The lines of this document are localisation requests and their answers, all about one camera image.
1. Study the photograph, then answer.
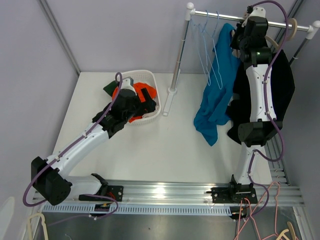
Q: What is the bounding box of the green white t shirt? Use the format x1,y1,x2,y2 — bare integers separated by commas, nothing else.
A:
103,81,158,123

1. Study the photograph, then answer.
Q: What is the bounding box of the orange t shirt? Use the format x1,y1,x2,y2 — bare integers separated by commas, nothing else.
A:
109,82,157,123

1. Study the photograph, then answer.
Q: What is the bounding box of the beige wooden hanger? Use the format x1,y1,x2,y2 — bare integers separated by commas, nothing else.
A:
230,27,242,59
264,17,298,53

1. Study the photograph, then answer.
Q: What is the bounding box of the blue wire hanger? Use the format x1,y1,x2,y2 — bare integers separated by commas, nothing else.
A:
190,17,212,87
205,10,224,90

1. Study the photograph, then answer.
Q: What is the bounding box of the blue t shirt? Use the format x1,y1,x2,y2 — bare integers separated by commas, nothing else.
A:
193,23,241,147

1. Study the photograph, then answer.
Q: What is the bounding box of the black t shirt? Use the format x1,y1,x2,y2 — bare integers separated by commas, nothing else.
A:
225,50,295,144

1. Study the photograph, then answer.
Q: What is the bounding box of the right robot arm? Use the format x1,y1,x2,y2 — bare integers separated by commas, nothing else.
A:
227,16,282,204

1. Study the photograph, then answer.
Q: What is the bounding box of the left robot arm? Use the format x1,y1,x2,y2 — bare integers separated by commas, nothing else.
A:
31,87,156,206

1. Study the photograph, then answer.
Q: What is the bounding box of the beige hanger at left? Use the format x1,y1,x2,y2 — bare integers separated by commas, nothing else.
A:
26,212,49,240

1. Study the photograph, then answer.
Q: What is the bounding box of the beige hanger on floor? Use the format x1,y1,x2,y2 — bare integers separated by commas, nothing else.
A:
276,221,297,240

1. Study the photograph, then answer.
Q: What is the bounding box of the white plastic laundry basket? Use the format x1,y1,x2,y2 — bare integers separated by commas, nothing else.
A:
122,69,161,126

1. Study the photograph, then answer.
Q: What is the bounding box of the silver clothes rack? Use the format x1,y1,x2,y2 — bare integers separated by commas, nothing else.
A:
163,2,320,116

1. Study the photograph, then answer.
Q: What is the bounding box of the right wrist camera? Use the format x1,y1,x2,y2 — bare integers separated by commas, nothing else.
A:
242,6,266,27

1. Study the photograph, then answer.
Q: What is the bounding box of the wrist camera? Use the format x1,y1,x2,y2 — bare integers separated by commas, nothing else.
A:
242,6,266,27
120,77,137,95

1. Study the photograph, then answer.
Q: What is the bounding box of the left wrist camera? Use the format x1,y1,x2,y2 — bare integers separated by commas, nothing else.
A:
120,77,137,95

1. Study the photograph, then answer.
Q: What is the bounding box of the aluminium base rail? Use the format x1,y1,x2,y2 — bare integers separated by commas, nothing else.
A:
32,177,305,217

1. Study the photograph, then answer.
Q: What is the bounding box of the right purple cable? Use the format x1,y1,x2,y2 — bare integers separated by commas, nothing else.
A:
246,0,288,216

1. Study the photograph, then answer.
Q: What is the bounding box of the pink wire hanger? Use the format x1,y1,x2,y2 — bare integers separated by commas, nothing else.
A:
233,181,281,240

